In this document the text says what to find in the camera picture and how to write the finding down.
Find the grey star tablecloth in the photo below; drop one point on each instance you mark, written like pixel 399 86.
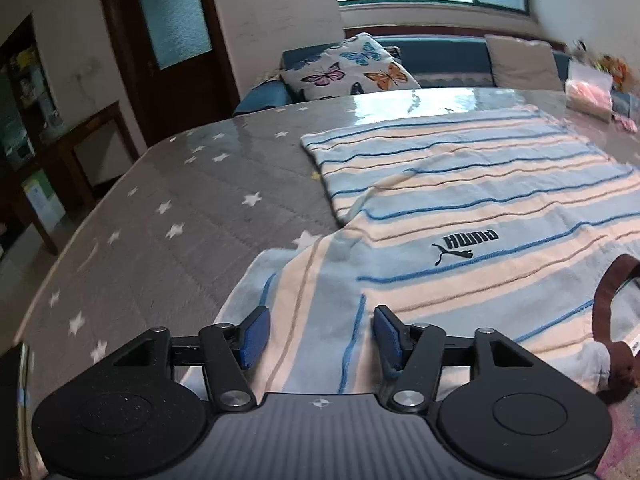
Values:
pixel 118 389

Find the butterfly print pillow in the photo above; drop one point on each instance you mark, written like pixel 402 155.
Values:
pixel 356 66

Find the orange plush toy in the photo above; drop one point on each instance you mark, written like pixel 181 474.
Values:
pixel 617 68

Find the pink hair clip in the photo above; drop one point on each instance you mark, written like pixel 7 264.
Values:
pixel 625 123

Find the panda plush toy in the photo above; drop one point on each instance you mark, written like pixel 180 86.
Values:
pixel 580 49

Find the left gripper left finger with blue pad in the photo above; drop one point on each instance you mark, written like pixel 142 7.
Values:
pixel 228 352

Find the black smartphone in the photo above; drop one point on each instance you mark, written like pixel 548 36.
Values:
pixel 13 426

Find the pink tissue pack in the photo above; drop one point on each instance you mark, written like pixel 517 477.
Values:
pixel 589 91

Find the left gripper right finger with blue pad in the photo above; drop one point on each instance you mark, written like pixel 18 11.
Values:
pixel 411 359

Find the beige cushion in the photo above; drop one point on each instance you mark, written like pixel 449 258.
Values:
pixel 520 64

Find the dark wooden door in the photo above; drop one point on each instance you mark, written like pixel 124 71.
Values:
pixel 174 63

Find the striped blue pink shirt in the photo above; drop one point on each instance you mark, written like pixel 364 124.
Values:
pixel 508 219

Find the dark wooden side table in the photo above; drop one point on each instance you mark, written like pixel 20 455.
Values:
pixel 82 163

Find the dark display cabinet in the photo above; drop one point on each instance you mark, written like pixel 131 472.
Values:
pixel 28 114

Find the blue sofa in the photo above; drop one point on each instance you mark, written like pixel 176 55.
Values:
pixel 433 61

